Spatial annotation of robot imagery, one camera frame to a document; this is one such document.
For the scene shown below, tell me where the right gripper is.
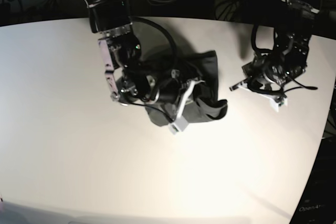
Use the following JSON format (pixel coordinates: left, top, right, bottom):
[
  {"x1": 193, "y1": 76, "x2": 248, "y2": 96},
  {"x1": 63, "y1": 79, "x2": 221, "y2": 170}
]
[{"x1": 157, "y1": 77, "x2": 205, "y2": 134}]

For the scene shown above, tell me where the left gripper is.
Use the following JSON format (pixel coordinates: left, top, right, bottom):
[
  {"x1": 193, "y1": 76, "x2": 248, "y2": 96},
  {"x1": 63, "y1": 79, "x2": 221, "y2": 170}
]
[{"x1": 229, "y1": 77, "x2": 288, "y2": 111}]

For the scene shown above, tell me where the grey T-shirt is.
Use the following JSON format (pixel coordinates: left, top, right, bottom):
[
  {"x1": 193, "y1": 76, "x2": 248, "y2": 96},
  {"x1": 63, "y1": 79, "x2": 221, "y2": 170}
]
[{"x1": 143, "y1": 50, "x2": 228, "y2": 126}]

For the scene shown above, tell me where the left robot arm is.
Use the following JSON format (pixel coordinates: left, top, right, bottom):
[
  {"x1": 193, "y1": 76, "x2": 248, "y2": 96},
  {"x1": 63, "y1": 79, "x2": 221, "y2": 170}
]
[{"x1": 229, "y1": 0, "x2": 322, "y2": 111}]

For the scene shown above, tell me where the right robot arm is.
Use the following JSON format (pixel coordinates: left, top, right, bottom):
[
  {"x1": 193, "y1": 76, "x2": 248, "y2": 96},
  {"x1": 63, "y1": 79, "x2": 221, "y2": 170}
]
[{"x1": 84, "y1": 0, "x2": 204, "y2": 134}]

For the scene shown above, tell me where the black OpenArm base box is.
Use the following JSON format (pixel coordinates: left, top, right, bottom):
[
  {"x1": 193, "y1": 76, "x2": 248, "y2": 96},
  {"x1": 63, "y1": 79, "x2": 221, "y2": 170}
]
[{"x1": 290, "y1": 137, "x2": 335, "y2": 223}]

